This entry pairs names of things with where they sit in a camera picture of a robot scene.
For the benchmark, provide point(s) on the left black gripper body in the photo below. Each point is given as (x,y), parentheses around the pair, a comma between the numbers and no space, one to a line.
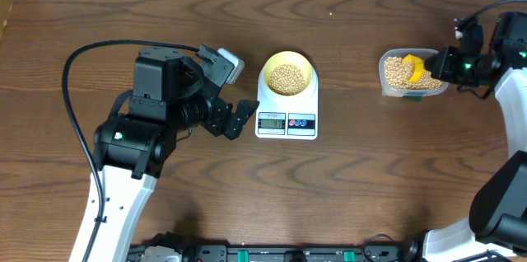
(216,122)

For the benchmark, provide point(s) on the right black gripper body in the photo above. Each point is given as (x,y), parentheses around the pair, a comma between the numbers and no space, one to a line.
(462,69)

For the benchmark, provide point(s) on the yellow measuring scoop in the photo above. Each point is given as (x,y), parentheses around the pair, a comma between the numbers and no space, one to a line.
(418,67)

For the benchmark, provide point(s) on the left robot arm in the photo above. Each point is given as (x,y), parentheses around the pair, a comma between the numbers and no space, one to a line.
(172,94)

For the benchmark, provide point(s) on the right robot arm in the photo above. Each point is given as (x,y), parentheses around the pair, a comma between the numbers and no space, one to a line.
(495,229)

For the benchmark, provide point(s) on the white digital kitchen scale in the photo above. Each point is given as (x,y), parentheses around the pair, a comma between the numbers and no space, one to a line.
(288,117)

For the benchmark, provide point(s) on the soybeans in bowl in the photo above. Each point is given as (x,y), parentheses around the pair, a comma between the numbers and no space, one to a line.
(287,80)

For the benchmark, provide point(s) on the pale yellow bowl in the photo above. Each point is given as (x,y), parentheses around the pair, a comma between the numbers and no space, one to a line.
(288,57)

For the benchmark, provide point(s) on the soybeans in container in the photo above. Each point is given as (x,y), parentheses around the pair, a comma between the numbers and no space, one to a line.
(397,72)

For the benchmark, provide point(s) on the clear plastic container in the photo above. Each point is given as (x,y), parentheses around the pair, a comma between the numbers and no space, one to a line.
(388,90)

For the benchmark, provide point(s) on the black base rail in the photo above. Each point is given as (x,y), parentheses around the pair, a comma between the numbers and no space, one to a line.
(171,247)

